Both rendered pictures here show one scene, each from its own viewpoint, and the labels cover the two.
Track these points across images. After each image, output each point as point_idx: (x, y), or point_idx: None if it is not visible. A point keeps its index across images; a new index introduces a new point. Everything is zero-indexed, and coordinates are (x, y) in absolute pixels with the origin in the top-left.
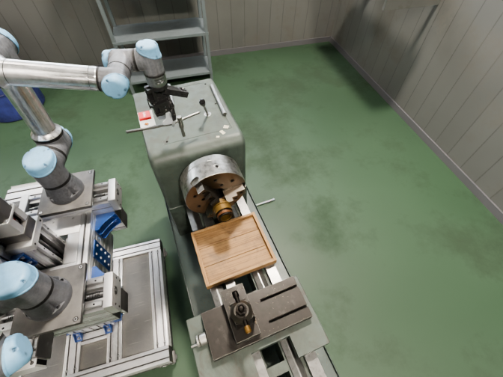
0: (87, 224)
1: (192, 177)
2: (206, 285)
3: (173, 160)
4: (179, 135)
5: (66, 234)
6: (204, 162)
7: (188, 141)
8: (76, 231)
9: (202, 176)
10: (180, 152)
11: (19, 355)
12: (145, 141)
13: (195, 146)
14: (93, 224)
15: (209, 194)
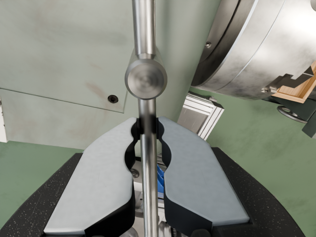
0: (161, 206)
1: (264, 82)
2: (301, 102)
3: (182, 105)
4: (98, 44)
5: (161, 221)
6: (275, 28)
7: (160, 29)
8: (164, 215)
9: (302, 65)
10: (183, 80)
11: None
12: (76, 148)
13: (195, 16)
14: (159, 196)
15: None
